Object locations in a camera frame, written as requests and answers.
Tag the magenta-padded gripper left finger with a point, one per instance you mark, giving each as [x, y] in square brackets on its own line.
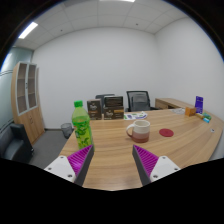
[61, 166]

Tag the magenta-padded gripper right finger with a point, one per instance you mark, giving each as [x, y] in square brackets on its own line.
[163, 166]

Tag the green drink bottle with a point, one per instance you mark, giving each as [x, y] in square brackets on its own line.
[81, 128]

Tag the flat round red coaster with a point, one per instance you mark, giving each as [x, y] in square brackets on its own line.
[166, 132]

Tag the grey mesh waste bin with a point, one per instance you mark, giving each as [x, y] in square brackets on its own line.
[66, 130]

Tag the white and maroon mug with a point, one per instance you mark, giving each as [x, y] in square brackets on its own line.
[141, 131]

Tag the tall wooden shelf cabinet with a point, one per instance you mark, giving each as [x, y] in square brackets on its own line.
[31, 123]

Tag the black leather sofa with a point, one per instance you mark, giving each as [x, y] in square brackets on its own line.
[13, 143]

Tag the printed white paper sheet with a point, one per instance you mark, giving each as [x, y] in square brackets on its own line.
[135, 116]

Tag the round grey desk grommet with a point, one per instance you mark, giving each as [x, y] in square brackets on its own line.
[212, 130]

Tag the small orange box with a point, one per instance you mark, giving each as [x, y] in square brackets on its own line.
[190, 111]

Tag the low wooden side cabinet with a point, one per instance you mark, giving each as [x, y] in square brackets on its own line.
[166, 103]

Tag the small blue box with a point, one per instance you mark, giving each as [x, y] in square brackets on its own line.
[206, 120]

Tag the tall dark brown box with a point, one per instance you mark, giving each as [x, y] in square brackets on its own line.
[94, 109]

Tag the small green box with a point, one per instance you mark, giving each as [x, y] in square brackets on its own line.
[207, 116]

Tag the black mesh office chair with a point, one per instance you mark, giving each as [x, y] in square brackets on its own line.
[138, 101]

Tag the purple standing sign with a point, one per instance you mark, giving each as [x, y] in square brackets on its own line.
[199, 104]

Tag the dark grey office chair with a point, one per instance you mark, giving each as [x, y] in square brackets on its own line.
[100, 96]

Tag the flat dark brown box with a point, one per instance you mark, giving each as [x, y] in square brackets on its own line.
[113, 101]

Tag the rectangular ceiling light panel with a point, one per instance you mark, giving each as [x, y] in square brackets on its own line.
[28, 30]
[116, 0]

